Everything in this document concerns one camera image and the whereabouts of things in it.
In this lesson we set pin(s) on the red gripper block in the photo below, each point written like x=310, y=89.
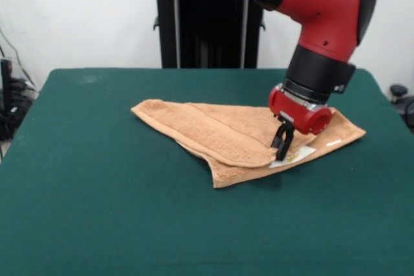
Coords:
x=297, y=112

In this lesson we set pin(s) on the tan terry towel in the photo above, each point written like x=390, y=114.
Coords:
x=220, y=133

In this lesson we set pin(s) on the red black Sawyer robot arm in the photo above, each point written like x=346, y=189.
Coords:
x=317, y=14

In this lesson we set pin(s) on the dark green table cloth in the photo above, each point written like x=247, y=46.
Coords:
x=97, y=192

